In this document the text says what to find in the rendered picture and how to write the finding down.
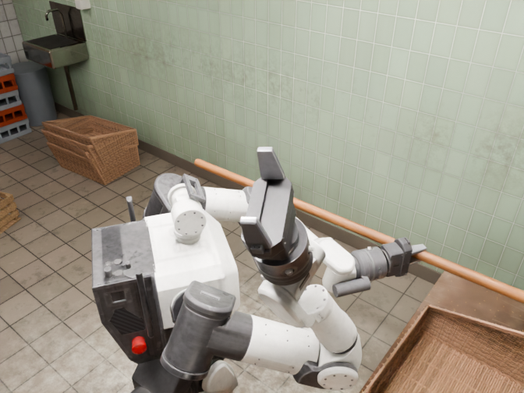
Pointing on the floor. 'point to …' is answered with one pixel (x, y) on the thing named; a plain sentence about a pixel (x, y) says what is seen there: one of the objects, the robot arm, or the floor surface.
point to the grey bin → (35, 92)
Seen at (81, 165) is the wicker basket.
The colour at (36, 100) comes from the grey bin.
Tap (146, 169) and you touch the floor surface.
